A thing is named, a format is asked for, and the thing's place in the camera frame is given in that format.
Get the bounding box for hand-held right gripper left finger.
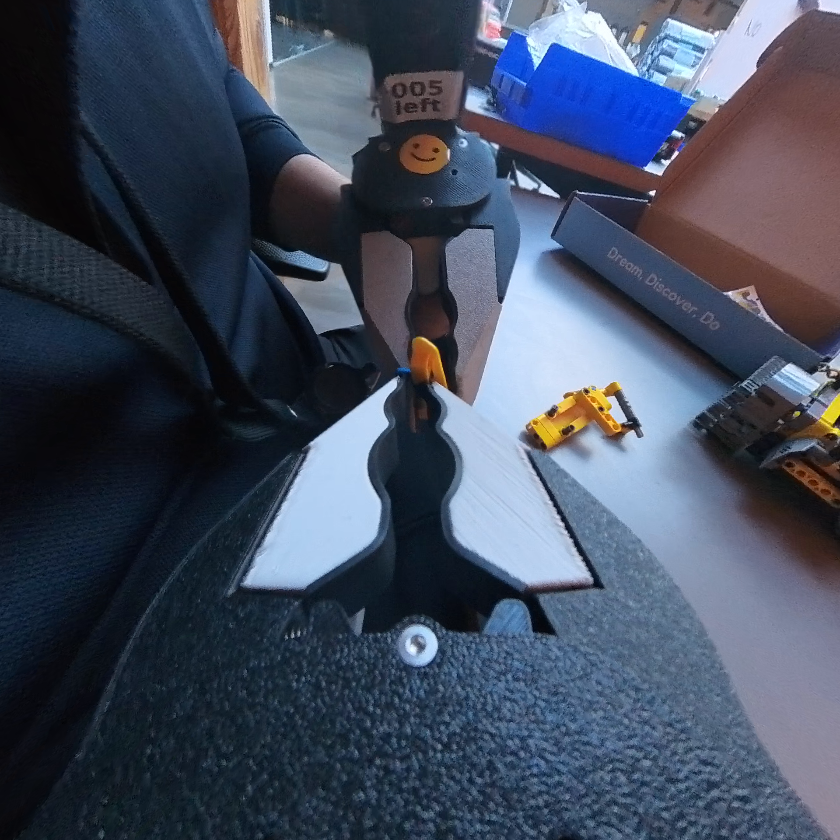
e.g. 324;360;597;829
241;382;406;618

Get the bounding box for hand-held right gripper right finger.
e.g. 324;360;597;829
427;385;597;618

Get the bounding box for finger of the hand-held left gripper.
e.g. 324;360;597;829
361;231;421;389
443;225;503;404

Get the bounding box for yellow striped toy brick assembly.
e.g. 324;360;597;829
395;336;450;435

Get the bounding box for yellow brick part black pins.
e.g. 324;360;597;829
525;381;645;451

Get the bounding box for yellow grey toy brick excavator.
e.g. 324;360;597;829
692;351;840;509

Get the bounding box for person's left forearm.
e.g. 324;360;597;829
268;154;352;260

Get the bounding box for black chair armrest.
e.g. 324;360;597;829
251;238;332;283

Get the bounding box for brown wooden table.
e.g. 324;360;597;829
459;105;667;196

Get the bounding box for blue plastic bin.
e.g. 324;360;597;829
489;29;697;169

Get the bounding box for white plastic bags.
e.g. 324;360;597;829
525;0;641;76

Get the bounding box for wooden pillar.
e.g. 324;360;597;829
209;0;275;109

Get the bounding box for person in navy shirt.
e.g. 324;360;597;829
0;0;375;821

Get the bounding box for yellow black sticker leaflet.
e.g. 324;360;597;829
724;284;786;330

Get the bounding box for brown cardboard box grey flap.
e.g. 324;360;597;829
550;8;840;382

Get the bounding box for black shoulder strap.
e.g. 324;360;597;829
0;203;316;441

